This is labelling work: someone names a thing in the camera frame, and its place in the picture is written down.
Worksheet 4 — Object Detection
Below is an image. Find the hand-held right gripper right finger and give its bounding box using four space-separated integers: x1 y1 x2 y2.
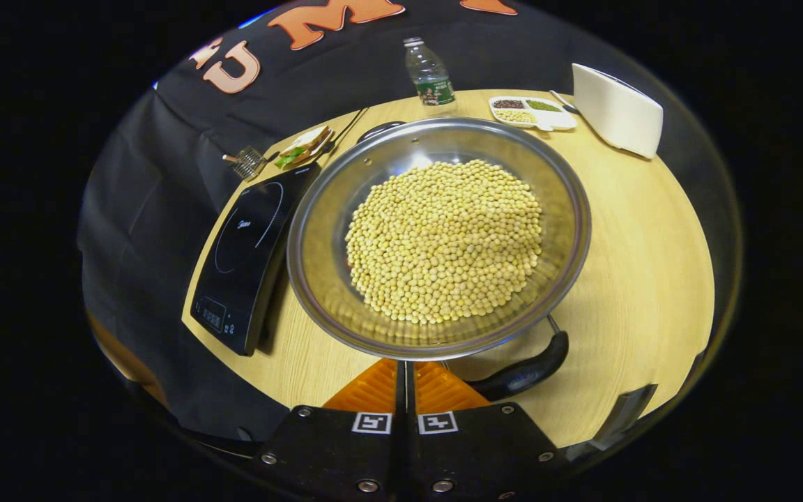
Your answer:
406 359 569 502

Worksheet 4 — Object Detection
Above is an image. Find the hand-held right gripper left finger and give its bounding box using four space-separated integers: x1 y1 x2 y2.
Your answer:
252 359 408 502

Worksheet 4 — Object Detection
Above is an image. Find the black induction cooktop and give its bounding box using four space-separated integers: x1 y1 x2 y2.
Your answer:
190 162 322 357

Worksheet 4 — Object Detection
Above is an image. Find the pile of yellow soybeans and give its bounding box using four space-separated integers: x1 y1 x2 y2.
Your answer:
344 159 544 325

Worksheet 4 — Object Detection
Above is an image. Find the steel pot with black handle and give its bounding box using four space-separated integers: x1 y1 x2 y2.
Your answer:
286 117 592 403

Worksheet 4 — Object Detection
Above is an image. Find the sandwich with lettuce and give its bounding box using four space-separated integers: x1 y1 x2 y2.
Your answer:
275 125 332 168

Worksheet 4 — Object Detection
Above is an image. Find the white divided bean dish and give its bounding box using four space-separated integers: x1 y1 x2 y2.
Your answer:
489 96 578 132

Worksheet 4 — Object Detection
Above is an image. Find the white toaster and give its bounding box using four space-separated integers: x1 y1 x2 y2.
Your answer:
572 63 664 160

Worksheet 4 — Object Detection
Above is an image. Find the clear plastic water bottle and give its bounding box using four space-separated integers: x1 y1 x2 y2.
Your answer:
404 37 457 107

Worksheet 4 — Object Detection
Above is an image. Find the wire mesh utensil holder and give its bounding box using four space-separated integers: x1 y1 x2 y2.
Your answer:
233 145 267 181

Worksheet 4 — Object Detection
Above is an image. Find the black power cable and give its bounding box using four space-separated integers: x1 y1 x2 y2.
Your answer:
318 107 369 168

